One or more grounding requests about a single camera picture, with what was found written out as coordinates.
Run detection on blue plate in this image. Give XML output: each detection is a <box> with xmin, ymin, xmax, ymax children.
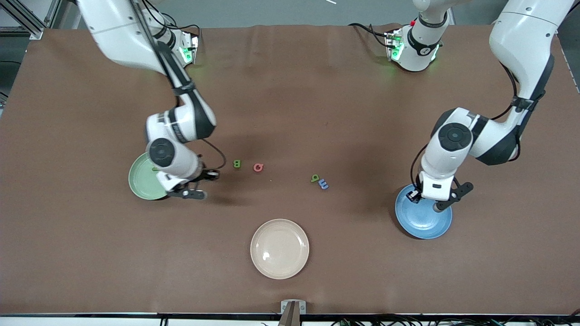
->
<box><xmin>395</xmin><ymin>183</ymin><xmax>453</xmax><ymax>240</ymax></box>

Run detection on green plate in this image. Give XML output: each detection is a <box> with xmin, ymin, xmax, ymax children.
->
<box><xmin>128</xmin><ymin>152</ymin><xmax>171</xmax><ymax>201</ymax></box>

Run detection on beige plate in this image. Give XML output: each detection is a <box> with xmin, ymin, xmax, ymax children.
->
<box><xmin>250</xmin><ymin>219</ymin><xmax>310</xmax><ymax>280</ymax></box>

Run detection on brown table mat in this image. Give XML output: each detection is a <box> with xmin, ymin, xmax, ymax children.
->
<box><xmin>0</xmin><ymin>24</ymin><xmax>580</xmax><ymax>315</ymax></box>

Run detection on black table edge strip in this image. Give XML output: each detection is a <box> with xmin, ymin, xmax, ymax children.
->
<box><xmin>0</xmin><ymin>312</ymin><xmax>580</xmax><ymax>318</ymax></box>

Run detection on black right arm wrist cable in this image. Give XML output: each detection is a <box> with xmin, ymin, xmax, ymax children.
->
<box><xmin>202</xmin><ymin>138</ymin><xmax>227</xmax><ymax>171</ymax></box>

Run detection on black arm wrist cable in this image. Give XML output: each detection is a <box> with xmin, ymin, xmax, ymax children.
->
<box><xmin>410</xmin><ymin>61</ymin><xmax>522</xmax><ymax>191</ymax></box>
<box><xmin>202</xmin><ymin>138</ymin><xmax>227</xmax><ymax>171</ymax></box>

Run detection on black right camera mount bracket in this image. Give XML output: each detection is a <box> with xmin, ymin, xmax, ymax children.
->
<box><xmin>168</xmin><ymin>188</ymin><xmax>200</xmax><ymax>201</ymax></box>

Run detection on black left arm wrist cable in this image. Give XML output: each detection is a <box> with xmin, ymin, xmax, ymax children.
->
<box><xmin>410</xmin><ymin>61</ymin><xmax>522</xmax><ymax>191</ymax></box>

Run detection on black right arm base cable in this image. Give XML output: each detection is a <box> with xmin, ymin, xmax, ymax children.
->
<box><xmin>145</xmin><ymin>0</ymin><xmax>201</xmax><ymax>30</ymax></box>

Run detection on black arm base cable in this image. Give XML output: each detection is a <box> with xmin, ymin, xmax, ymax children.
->
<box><xmin>145</xmin><ymin>0</ymin><xmax>201</xmax><ymax>30</ymax></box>
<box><xmin>348</xmin><ymin>23</ymin><xmax>391</xmax><ymax>48</ymax></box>

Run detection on tan post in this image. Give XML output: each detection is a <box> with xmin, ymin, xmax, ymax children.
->
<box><xmin>277</xmin><ymin>302</ymin><xmax>301</xmax><ymax>326</ymax></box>

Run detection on black left arm base cable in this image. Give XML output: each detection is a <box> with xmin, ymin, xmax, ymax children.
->
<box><xmin>348</xmin><ymin>23</ymin><xmax>391</xmax><ymax>48</ymax></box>

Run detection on aluminium frame profile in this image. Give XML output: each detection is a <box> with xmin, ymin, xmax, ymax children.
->
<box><xmin>0</xmin><ymin>0</ymin><xmax>62</xmax><ymax>40</ymax></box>

